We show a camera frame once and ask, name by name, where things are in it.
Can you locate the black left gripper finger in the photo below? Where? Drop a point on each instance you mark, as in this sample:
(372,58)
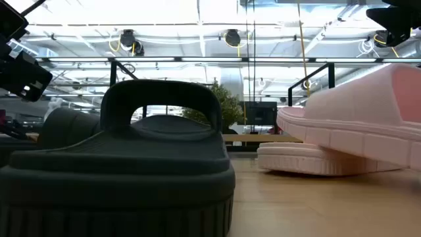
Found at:
(8,19)
(23,79)

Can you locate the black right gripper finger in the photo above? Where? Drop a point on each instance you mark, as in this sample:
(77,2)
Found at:
(404,2)
(398,23)

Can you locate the black rubber slide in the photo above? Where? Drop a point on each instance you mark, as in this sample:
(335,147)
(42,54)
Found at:
(115,184)
(65,128)

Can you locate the pink rubber slide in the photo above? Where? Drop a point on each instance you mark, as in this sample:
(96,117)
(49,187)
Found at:
(296,161)
(361,108)

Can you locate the black monitor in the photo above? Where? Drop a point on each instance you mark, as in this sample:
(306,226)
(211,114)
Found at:
(260,115)

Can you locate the potted green plant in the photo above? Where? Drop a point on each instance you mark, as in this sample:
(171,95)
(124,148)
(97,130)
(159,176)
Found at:
(227,108)

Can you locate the black frame wooden shoe shelf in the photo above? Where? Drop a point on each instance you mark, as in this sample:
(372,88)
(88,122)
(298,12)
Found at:
(263,138)

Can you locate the black table rig frame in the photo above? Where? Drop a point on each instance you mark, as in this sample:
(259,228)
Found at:
(243,148)

